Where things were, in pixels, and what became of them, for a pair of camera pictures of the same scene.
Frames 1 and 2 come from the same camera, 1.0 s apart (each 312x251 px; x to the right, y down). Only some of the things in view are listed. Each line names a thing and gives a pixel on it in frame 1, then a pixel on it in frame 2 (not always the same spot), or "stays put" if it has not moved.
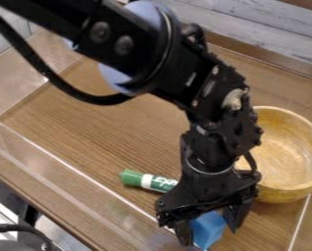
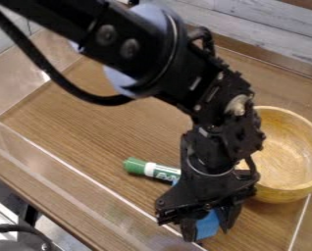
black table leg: (30, 215) stays put
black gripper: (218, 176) stays put
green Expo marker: (150, 181) to (136, 166)
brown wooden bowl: (287, 157) stays put
